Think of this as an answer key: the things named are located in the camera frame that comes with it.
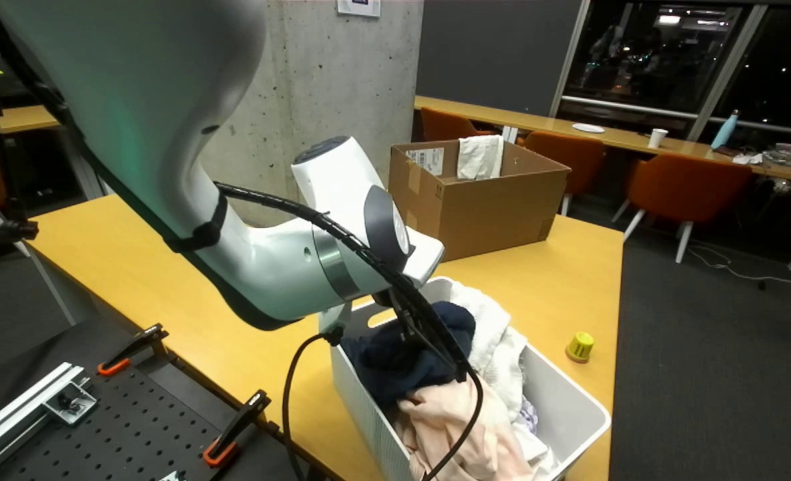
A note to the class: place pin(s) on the dark blue cloth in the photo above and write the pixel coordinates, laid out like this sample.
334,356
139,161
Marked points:
404,356

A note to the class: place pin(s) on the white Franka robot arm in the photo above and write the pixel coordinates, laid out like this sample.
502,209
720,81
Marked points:
171,135

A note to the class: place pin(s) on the white cloth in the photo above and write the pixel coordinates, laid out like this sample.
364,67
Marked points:
497,337

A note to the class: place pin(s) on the pale pink cloth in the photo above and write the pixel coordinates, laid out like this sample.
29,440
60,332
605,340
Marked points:
439,437

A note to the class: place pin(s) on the purple patterned cloth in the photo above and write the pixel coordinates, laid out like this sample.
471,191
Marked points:
526,415

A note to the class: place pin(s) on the white plastic basket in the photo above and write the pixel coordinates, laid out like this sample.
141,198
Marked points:
571,415

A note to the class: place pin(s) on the brown cardboard box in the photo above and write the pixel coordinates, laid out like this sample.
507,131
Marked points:
485,209

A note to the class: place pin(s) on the small yellow cap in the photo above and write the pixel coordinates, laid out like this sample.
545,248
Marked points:
581,349

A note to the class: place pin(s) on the long wooden counter desk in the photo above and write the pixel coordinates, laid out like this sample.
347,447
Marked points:
610,135

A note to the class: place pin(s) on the black orange bar clamp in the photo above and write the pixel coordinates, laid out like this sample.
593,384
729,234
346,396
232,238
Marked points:
236,432
130,349

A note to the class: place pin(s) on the white paper cup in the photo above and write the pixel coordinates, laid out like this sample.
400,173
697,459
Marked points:
657,137

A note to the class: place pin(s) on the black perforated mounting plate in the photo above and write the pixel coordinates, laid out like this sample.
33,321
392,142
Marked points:
137,428

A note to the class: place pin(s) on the dark glass window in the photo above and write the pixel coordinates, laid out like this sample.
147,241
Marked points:
678,55

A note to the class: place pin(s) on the light blue bottle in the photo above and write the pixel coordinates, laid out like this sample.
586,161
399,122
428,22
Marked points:
725,131

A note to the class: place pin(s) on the clutter pile on counter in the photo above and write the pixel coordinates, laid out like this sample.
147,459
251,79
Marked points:
783,158

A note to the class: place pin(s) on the wooden side desk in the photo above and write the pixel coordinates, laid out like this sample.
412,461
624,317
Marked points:
10,119

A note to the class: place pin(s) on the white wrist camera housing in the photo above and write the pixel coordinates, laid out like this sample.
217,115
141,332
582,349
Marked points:
422,257

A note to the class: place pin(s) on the black camera stand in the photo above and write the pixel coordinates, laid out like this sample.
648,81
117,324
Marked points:
2,234

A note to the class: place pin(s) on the aluminium profile rail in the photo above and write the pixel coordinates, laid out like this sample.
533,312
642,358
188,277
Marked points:
21,411

